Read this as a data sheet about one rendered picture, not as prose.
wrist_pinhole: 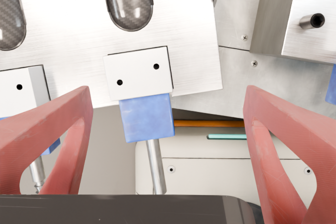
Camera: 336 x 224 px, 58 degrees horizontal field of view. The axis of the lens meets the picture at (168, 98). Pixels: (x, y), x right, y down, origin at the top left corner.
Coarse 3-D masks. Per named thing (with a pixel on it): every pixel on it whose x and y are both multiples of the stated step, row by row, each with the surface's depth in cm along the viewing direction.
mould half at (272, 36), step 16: (272, 0) 26; (288, 0) 23; (304, 0) 22; (320, 0) 22; (256, 16) 30; (272, 16) 26; (288, 16) 22; (256, 32) 30; (272, 32) 25; (288, 32) 22; (304, 32) 22; (320, 32) 22; (256, 48) 29; (272, 48) 24; (288, 48) 22; (304, 48) 22; (320, 48) 22
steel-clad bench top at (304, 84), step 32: (224, 0) 30; (256, 0) 30; (224, 32) 31; (224, 64) 32; (256, 64) 32; (288, 64) 32; (320, 64) 32; (192, 96) 32; (224, 96) 32; (288, 96) 32; (320, 96) 32
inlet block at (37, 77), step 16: (0, 80) 24; (16, 80) 24; (32, 80) 24; (0, 96) 24; (16, 96) 24; (32, 96) 24; (48, 96) 26; (0, 112) 24; (16, 112) 24; (32, 176) 27
